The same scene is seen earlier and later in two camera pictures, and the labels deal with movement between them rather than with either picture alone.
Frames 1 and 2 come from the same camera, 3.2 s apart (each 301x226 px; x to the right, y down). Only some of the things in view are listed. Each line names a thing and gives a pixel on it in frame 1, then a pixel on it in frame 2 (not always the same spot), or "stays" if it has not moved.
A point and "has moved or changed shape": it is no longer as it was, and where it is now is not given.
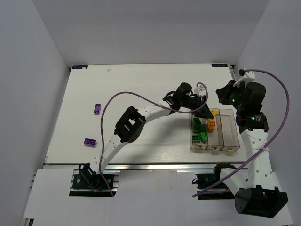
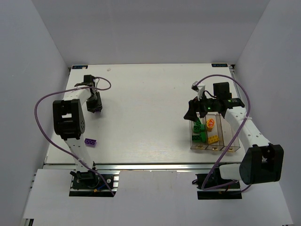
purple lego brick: (90, 142) stays
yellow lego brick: (214, 112) has moved or changed shape
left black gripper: (201, 105) -> (94, 107)
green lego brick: (196, 129) stays
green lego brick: (196, 139) stays
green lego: (203, 137) stays
